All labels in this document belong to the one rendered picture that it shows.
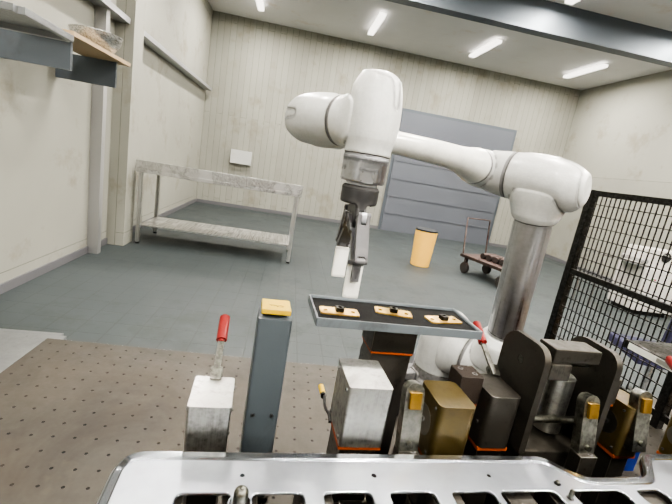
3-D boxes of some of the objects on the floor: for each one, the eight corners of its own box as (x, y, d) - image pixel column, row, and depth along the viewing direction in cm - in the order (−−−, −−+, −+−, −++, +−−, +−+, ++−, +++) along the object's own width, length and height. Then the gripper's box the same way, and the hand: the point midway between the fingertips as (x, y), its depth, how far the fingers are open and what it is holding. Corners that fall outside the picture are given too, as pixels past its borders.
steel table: (152, 231, 612) (157, 158, 588) (291, 250, 642) (301, 182, 619) (130, 243, 530) (135, 159, 507) (291, 264, 561) (303, 186, 537)
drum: (433, 269, 683) (441, 232, 670) (411, 266, 679) (419, 229, 665) (426, 263, 721) (434, 228, 708) (405, 260, 717) (413, 225, 703)
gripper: (333, 177, 90) (318, 267, 95) (357, 186, 67) (335, 306, 71) (364, 182, 92) (348, 271, 97) (399, 193, 68) (375, 310, 73)
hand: (343, 281), depth 84 cm, fingers open, 13 cm apart
